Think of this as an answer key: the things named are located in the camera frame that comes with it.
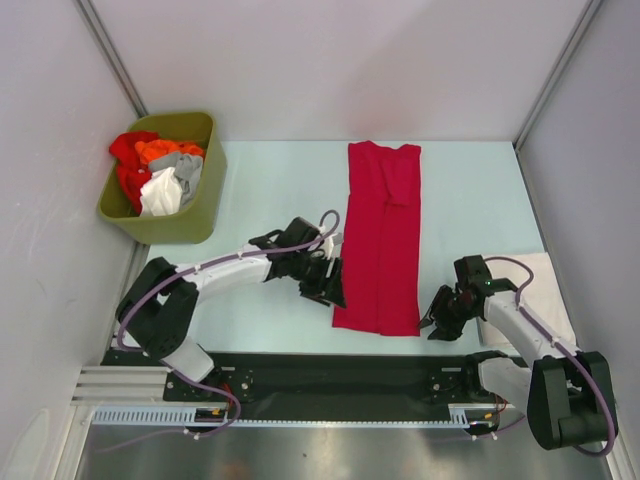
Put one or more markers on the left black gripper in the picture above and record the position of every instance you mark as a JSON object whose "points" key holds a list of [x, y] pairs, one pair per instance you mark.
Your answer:
{"points": [[326, 290]]}

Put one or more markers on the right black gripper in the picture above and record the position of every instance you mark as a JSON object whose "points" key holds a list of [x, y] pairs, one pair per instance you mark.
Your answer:
{"points": [[446, 329]]}

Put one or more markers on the crimson red t shirt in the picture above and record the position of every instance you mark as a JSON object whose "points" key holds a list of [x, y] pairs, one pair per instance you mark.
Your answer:
{"points": [[381, 249]]}

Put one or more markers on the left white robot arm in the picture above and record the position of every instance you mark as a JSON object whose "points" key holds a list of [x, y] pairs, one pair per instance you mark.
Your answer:
{"points": [[155, 314]]}

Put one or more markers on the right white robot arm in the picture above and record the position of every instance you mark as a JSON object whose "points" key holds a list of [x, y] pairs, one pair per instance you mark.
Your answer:
{"points": [[564, 393]]}

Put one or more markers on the folded white t shirt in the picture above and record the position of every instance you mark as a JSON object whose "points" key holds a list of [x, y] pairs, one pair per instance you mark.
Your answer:
{"points": [[542, 296]]}

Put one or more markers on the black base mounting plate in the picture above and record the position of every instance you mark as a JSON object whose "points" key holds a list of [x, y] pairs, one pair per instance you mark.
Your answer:
{"points": [[338, 387]]}

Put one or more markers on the grey t shirt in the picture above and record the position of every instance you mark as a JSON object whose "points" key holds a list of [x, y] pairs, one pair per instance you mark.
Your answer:
{"points": [[188, 170]]}

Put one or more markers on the white t shirt in bin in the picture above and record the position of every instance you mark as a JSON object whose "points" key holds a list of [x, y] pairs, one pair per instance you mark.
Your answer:
{"points": [[161, 195]]}

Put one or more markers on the bright red t shirt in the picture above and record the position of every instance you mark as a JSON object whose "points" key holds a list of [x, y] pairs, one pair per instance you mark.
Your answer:
{"points": [[131, 173]]}

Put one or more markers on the orange t shirt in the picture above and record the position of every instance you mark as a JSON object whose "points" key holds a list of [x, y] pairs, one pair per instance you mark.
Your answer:
{"points": [[155, 149]]}

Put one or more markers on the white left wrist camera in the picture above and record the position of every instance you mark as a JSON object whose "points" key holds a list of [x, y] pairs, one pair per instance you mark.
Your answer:
{"points": [[331, 244]]}

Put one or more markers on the white slotted cable duct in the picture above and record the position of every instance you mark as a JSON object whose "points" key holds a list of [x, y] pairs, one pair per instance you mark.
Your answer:
{"points": [[451, 417]]}

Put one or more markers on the left aluminium frame rail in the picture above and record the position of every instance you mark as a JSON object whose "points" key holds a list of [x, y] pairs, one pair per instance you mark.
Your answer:
{"points": [[120, 385]]}

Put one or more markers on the right corner aluminium post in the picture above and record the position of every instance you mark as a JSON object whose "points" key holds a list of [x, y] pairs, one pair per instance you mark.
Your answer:
{"points": [[568, 51]]}

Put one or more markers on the corner aluminium post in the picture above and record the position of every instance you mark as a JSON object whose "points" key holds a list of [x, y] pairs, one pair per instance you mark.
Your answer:
{"points": [[568, 51], [109, 51]]}

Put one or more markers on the left corner aluminium post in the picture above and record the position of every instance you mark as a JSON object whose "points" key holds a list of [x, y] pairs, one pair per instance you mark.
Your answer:
{"points": [[109, 51]]}

